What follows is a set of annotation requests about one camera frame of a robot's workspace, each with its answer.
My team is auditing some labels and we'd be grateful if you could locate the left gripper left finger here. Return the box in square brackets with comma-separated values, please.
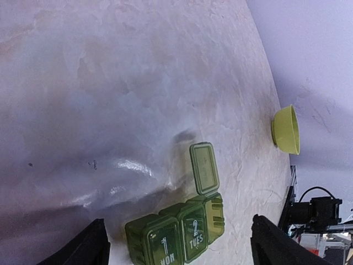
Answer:
[40, 219, 110, 265]

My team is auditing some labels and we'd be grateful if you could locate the green weekly pill organizer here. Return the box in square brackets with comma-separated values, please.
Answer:
[125, 142, 225, 264]

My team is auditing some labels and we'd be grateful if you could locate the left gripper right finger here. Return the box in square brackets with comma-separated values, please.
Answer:
[250, 214, 329, 265]

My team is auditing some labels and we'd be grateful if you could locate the green bowl right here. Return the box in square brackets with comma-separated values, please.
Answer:
[271, 105, 300, 155]

